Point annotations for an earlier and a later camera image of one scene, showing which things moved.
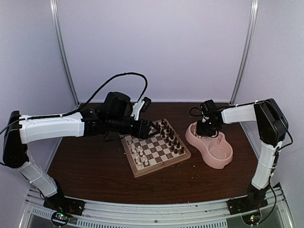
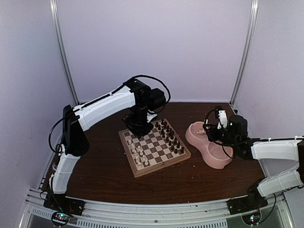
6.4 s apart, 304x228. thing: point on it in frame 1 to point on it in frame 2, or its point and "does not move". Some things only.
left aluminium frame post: (62, 50) does not move
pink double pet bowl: (217, 151) does not move
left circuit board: (60, 218) does not move
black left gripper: (143, 134) to (138, 132)
